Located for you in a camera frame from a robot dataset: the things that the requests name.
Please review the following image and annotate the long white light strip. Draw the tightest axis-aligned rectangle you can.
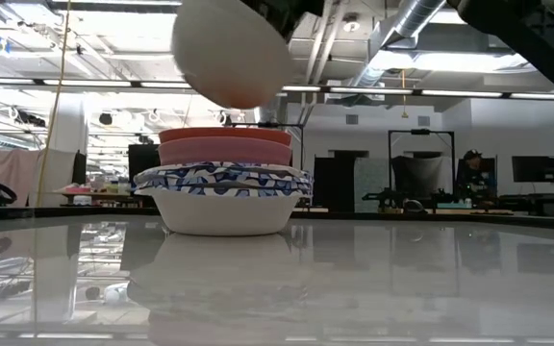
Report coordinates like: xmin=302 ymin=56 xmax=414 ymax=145
xmin=0 ymin=76 xmax=554 ymax=102

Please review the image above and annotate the black screen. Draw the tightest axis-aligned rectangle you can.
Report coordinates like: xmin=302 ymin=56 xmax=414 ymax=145
xmin=127 ymin=142 xmax=162 ymax=196

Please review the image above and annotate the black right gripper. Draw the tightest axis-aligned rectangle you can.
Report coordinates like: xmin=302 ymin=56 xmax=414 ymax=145
xmin=252 ymin=0 xmax=326 ymax=43

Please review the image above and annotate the black metal table frame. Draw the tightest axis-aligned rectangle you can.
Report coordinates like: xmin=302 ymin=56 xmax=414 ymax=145
xmin=0 ymin=205 xmax=554 ymax=232

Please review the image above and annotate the black panel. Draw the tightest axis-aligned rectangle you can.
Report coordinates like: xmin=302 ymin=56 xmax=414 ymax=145
xmin=312 ymin=156 xmax=356 ymax=213

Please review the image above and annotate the orange plastic bowl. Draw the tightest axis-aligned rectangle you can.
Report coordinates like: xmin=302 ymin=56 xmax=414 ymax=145
xmin=158 ymin=126 xmax=293 ymax=147

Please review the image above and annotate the silver ventilation duct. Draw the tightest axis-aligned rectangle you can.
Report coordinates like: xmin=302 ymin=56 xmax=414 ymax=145
xmin=341 ymin=0 xmax=451 ymax=105
xmin=256 ymin=90 xmax=289 ymax=127

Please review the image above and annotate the pink curtain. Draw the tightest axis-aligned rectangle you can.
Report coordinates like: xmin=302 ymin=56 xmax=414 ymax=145
xmin=0 ymin=148 xmax=79 ymax=208

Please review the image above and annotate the grey cloth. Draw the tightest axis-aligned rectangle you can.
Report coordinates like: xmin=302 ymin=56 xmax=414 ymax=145
xmin=390 ymin=155 xmax=455 ymax=203

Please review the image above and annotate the white plastic bowl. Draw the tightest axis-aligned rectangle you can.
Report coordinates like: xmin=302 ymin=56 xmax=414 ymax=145
xmin=170 ymin=0 xmax=298 ymax=111

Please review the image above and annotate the black computer monitor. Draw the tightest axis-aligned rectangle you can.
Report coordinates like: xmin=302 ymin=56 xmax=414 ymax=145
xmin=454 ymin=157 xmax=498 ymax=193
xmin=511 ymin=155 xmax=554 ymax=184

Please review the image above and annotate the yellow cable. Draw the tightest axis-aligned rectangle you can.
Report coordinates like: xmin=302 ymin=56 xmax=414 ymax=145
xmin=34 ymin=0 xmax=73 ymax=208

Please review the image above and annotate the pink plastic bowl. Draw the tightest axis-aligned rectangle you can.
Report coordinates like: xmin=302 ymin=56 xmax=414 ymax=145
xmin=157 ymin=136 xmax=293 ymax=167

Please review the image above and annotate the cluttered wooden table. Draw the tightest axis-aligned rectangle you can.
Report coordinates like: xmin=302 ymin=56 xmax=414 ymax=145
xmin=53 ymin=180 xmax=143 ymax=209

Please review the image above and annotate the teal patterned panel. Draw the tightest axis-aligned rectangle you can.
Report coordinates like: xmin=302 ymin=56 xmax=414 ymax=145
xmin=352 ymin=157 xmax=393 ymax=213

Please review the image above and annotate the person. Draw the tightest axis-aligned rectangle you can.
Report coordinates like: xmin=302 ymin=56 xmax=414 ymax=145
xmin=459 ymin=148 xmax=497 ymax=206

